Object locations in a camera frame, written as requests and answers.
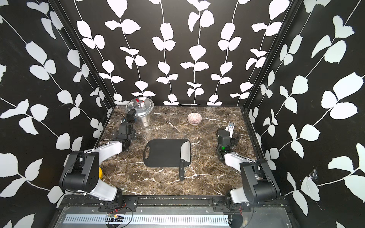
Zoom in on cleaver knife black handle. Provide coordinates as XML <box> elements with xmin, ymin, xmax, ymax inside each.
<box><xmin>179</xmin><ymin>141</ymin><xmax>191</xmax><ymax>181</ymax></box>

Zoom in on black cutting board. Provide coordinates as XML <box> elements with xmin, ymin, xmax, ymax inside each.
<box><xmin>143</xmin><ymin>139</ymin><xmax>191</xmax><ymax>168</ymax></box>

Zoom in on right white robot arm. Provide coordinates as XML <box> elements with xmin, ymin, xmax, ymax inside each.
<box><xmin>216</xmin><ymin>122</ymin><xmax>281</xmax><ymax>211</ymax></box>

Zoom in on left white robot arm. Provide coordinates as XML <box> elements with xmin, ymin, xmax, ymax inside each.
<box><xmin>60</xmin><ymin>122</ymin><xmax>136</xmax><ymax>205</ymax></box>

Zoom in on silver pressure cooker pot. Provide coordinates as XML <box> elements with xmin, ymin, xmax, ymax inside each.
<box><xmin>125</xmin><ymin>97</ymin><xmax>155</xmax><ymax>127</ymax></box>

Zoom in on pink ceramic bowl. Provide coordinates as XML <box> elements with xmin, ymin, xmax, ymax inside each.
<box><xmin>187</xmin><ymin>113</ymin><xmax>202</xmax><ymax>125</ymax></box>

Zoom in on yellow plastic bowl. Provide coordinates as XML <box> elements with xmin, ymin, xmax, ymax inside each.
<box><xmin>98</xmin><ymin>168</ymin><xmax>103</xmax><ymax>179</ymax></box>

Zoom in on black front mounting rail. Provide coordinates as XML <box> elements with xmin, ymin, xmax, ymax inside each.
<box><xmin>58</xmin><ymin>195</ymin><xmax>289</xmax><ymax>214</ymax></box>

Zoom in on white slotted cable duct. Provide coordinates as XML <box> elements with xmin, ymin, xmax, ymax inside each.
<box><xmin>61</xmin><ymin>214</ymin><xmax>229</xmax><ymax>227</ymax></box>

